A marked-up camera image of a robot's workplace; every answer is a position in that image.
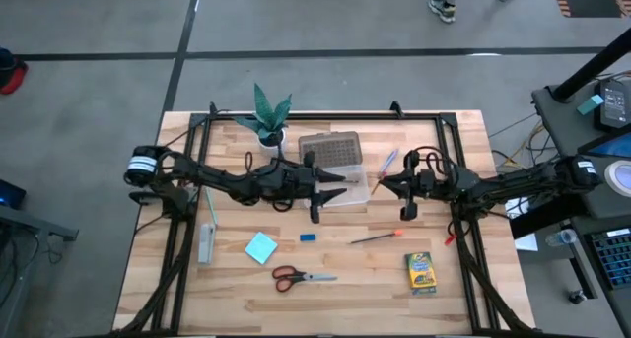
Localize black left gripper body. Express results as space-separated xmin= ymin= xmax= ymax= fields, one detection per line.
xmin=273 ymin=150 xmax=323 ymax=227

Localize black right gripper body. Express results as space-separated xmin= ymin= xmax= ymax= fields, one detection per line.
xmin=399 ymin=149 xmax=448 ymax=223

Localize red-tipped pen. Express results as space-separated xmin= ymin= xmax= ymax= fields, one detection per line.
xmin=348 ymin=229 xmax=405 ymax=245

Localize blue sticky note pad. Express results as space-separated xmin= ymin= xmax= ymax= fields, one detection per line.
xmin=244 ymin=231 xmax=280 ymax=266

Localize green yellow crayon box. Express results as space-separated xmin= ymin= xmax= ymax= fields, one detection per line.
xmin=404 ymin=250 xmax=439 ymax=297

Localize light green pen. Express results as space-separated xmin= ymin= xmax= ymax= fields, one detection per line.
xmin=204 ymin=185 xmax=220 ymax=227

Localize grey stapler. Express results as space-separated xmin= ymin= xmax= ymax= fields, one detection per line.
xmin=197 ymin=222 xmax=218 ymax=266

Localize clear plastic pencil case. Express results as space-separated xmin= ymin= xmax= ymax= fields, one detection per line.
xmin=297 ymin=130 xmax=372 ymax=209

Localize snake plant in white pot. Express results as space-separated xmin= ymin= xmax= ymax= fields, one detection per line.
xmin=233 ymin=82 xmax=294 ymax=157

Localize red and black scissors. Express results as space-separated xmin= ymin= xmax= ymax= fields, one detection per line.
xmin=271 ymin=264 xmax=339 ymax=294

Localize white paper sheet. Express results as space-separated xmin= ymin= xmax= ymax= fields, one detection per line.
xmin=503 ymin=195 xmax=540 ymax=253

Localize clear water bottle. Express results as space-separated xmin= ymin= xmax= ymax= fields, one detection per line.
xmin=544 ymin=228 xmax=579 ymax=248

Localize dark side table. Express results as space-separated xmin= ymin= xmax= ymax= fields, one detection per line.
xmin=510 ymin=79 xmax=631 ymax=338

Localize small teal box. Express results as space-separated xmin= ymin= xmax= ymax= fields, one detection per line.
xmin=576 ymin=94 xmax=605 ymax=116

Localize blue lit screen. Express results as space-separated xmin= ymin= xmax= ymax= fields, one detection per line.
xmin=577 ymin=130 xmax=631 ymax=160

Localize round white disc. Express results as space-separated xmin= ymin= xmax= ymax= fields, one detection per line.
xmin=603 ymin=159 xmax=631 ymax=198

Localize backlit computer keyboard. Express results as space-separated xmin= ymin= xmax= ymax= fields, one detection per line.
xmin=589 ymin=227 xmax=631 ymax=291

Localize black diagonal pole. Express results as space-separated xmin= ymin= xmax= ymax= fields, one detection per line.
xmin=550 ymin=27 xmax=631 ymax=103

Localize black power adapter box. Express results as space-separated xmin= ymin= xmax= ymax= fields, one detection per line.
xmin=594 ymin=77 xmax=631 ymax=132

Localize grey desk with device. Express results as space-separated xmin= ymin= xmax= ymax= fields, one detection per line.
xmin=0 ymin=178 xmax=80 ymax=338

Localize red and black object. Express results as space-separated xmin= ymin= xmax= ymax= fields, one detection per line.
xmin=0 ymin=46 xmax=30 ymax=96

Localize black metal table frame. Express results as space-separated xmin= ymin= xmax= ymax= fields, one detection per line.
xmin=110 ymin=101 xmax=536 ymax=337

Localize yellow cable bundle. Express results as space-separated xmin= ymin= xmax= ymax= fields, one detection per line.
xmin=490 ymin=111 xmax=561 ymax=174

